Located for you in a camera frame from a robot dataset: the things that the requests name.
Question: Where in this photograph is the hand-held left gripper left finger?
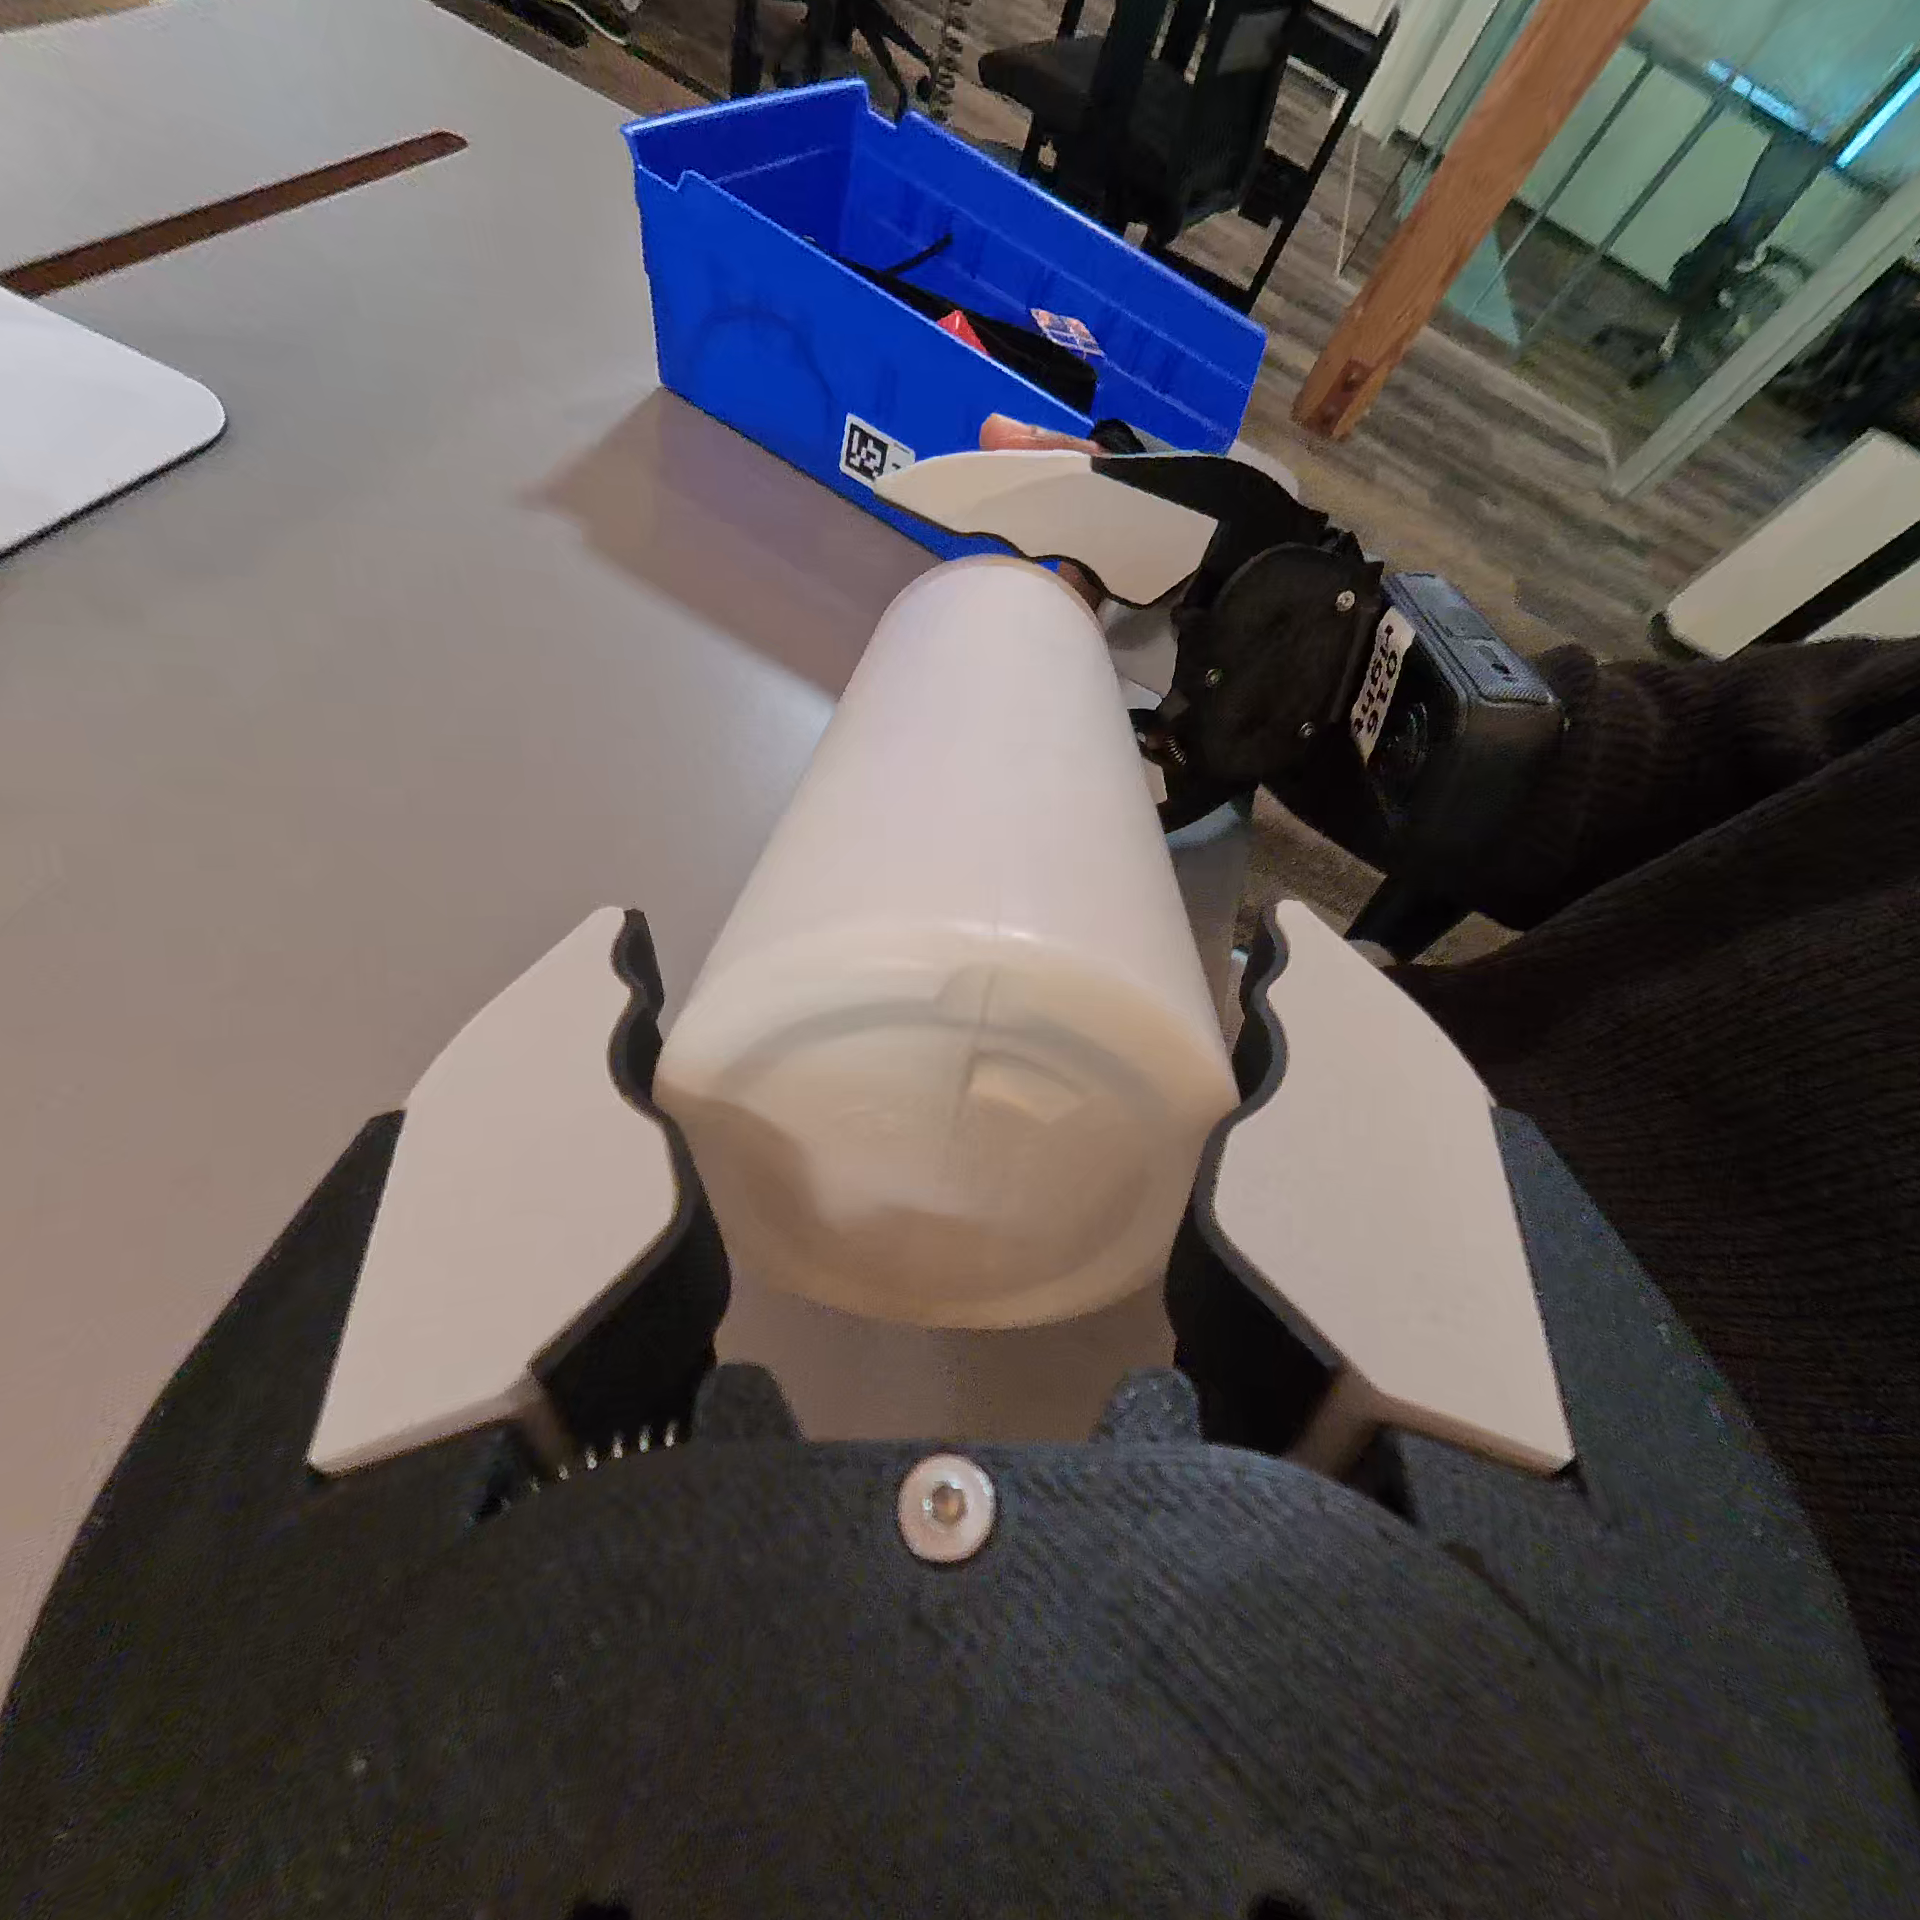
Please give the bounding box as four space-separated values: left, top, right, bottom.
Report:
305 902 733 1479

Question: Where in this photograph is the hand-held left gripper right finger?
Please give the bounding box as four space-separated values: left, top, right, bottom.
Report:
1164 897 1580 1489

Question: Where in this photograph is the black webbing strap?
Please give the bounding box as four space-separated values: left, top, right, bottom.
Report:
836 229 1100 415

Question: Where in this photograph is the white bottle black cap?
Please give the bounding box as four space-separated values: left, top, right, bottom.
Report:
652 558 1241 1331

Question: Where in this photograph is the blue bin with marker label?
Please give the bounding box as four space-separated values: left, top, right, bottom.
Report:
619 77 1272 566

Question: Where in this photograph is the black mesh office chair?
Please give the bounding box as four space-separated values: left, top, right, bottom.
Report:
976 0 1310 261

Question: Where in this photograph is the white low bench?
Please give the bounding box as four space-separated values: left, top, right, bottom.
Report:
1651 428 1920 666

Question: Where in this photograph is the white tablet stand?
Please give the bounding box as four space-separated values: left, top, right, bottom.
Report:
0 286 230 559

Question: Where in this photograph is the wooden post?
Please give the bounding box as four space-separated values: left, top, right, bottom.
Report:
1289 0 1653 443

